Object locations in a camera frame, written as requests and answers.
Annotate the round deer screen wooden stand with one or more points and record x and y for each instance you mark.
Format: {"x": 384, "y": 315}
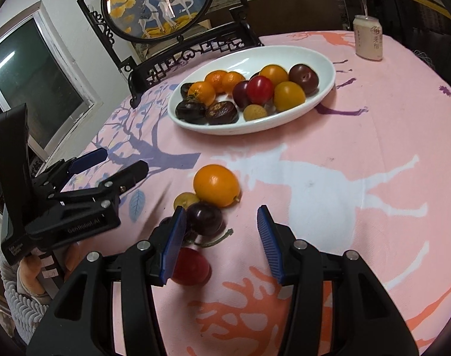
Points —
{"x": 155, "y": 0}

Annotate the dark brown water chestnut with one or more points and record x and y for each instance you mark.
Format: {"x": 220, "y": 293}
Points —
{"x": 221, "y": 113}
{"x": 190, "y": 111}
{"x": 186, "y": 89}

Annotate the small orange mandarin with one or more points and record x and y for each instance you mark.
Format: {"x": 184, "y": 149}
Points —
{"x": 233, "y": 79}
{"x": 216, "y": 80}

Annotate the brown board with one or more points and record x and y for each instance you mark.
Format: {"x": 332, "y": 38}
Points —
{"x": 296, "y": 15}

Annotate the person's left forearm grey sleeve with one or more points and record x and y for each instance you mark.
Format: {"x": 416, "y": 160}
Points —
{"x": 14, "y": 304}

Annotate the dark red purple plum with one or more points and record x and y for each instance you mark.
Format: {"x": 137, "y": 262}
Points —
{"x": 241, "y": 94}
{"x": 303, "y": 78}

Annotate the person's left hand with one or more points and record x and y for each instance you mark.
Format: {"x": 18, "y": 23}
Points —
{"x": 30, "y": 276}

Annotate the white oval plate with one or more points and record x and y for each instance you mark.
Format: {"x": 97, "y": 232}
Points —
{"x": 307, "y": 107}

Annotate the red cherry tomato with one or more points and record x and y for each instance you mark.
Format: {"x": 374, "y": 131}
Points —
{"x": 260, "y": 89}
{"x": 192, "y": 267}

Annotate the large bumpy mandarin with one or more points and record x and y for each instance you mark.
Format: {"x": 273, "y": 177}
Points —
{"x": 202, "y": 92}

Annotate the white framed window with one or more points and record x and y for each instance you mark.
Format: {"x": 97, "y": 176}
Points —
{"x": 36, "y": 74}

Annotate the small dark purple tomato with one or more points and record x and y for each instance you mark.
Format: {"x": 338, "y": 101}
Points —
{"x": 205, "y": 218}

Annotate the thin green stem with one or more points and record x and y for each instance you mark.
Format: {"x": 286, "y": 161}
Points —
{"x": 220, "y": 238}

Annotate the pale pink drink can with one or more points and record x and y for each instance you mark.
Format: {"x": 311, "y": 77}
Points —
{"x": 368, "y": 40}

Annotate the yellow orange tomato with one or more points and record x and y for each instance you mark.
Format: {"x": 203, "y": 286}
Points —
{"x": 289, "y": 96}
{"x": 273, "y": 74}

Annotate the tan longan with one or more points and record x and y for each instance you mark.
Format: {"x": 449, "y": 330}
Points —
{"x": 184, "y": 200}
{"x": 255, "y": 112}

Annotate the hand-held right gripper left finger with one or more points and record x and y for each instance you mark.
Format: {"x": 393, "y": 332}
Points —
{"x": 173, "y": 244}

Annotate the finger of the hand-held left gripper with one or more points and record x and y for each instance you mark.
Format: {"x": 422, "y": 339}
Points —
{"x": 88, "y": 159}
{"x": 131, "y": 172}

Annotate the pink printed tablecloth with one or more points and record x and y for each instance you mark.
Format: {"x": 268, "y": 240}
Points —
{"x": 359, "y": 137}

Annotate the smooth orange fruit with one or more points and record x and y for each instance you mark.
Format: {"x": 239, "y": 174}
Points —
{"x": 216, "y": 184}

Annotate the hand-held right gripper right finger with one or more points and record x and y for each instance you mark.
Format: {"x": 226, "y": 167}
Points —
{"x": 272, "y": 244}

